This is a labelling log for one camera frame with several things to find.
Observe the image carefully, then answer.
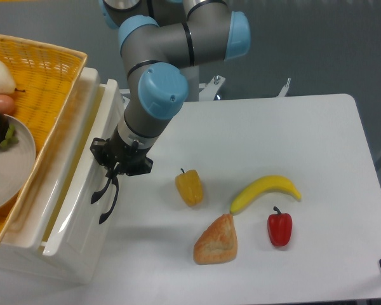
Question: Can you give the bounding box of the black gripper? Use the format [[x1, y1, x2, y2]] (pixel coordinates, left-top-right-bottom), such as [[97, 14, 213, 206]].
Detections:
[[90, 132, 153, 180]]

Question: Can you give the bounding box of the white drawer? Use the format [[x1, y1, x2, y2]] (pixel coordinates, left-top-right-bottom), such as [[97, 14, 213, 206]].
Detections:
[[82, 177, 130, 285], [43, 79, 124, 260]]

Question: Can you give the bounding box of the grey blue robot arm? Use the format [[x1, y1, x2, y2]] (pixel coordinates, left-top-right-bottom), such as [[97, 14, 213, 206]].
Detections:
[[91, 1, 251, 179]]

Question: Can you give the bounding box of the white drawer cabinet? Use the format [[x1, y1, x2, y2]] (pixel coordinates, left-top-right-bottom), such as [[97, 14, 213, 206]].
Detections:
[[0, 68, 106, 283]]

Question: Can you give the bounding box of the yellow bell pepper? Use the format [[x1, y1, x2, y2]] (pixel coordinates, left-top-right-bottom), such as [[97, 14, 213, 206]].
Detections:
[[175, 168, 204, 207]]

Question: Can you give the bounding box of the yellow woven basket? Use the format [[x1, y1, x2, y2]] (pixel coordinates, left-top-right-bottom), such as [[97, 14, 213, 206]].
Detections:
[[0, 34, 88, 244]]

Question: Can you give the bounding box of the grey plate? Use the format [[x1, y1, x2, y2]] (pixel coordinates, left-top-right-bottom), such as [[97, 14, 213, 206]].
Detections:
[[0, 116, 36, 208]]

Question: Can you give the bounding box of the triangular pastry bread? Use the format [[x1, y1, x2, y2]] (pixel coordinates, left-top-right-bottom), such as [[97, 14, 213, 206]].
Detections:
[[193, 213, 238, 265]]

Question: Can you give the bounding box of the brown egg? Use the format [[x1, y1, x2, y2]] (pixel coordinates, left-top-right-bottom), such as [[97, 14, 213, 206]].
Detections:
[[0, 95, 15, 115]]

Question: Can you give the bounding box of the yellow banana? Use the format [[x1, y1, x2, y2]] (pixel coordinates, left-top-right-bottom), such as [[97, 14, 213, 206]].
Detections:
[[229, 175, 302, 215]]

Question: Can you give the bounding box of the red bell pepper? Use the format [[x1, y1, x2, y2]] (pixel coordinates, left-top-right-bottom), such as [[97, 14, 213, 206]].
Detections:
[[267, 207, 293, 247]]

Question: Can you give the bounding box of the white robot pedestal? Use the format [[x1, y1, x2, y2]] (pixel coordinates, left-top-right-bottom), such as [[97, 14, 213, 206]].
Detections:
[[180, 66, 199, 102]]

